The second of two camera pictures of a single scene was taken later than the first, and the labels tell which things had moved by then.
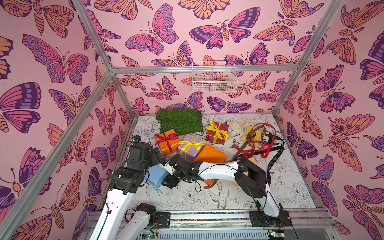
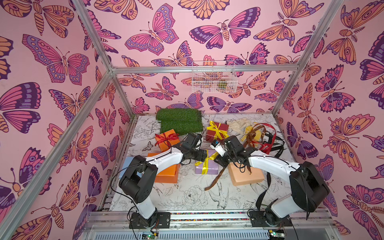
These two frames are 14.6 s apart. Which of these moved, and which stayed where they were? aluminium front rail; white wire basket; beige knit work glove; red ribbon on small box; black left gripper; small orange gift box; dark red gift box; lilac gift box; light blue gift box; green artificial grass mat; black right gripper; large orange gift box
Moved: black left gripper; large orange gift box; light blue gift box; lilac gift box; black right gripper
Stayed: beige knit work glove; small orange gift box; white wire basket; green artificial grass mat; dark red gift box; aluminium front rail; red ribbon on small box
